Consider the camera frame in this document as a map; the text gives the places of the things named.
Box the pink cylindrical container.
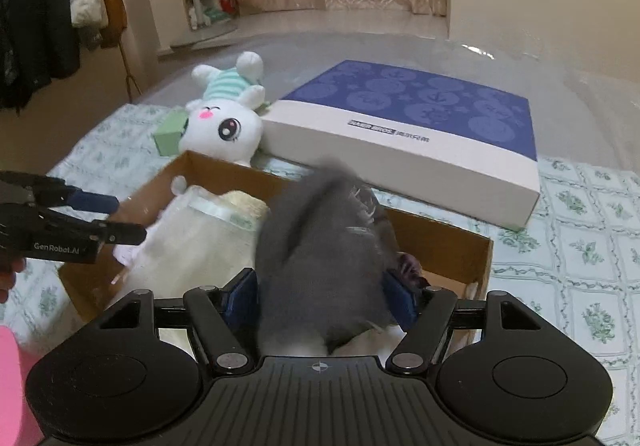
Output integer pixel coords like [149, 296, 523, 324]
[0, 325, 46, 446]

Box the pale yellow towel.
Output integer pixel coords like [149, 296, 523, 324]
[222, 190, 271, 228]

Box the white cloth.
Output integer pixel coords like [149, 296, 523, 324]
[112, 176, 406, 358]

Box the white plush bunny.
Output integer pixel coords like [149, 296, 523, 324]
[179, 51, 269, 167]

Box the black jacket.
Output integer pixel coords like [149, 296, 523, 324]
[0, 0, 82, 115]

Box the blue and white box lid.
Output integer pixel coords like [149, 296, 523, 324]
[260, 59, 542, 231]

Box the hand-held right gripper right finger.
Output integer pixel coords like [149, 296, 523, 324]
[382, 271, 544, 375]

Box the coat rack pole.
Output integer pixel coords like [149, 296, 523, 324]
[119, 30, 144, 103]

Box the person's left hand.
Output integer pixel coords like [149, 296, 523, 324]
[0, 258, 26, 305]

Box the small green box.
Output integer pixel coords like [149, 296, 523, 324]
[153, 108, 189, 157]

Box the brown cardboard box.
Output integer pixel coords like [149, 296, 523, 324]
[57, 150, 494, 358]

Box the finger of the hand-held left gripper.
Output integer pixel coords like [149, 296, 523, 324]
[30, 176, 121, 216]
[37, 207, 148, 248]

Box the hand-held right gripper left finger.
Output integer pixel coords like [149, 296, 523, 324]
[95, 268, 261, 375]

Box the dark patterned fabric item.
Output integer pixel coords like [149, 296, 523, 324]
[397, 251, 431, 290]

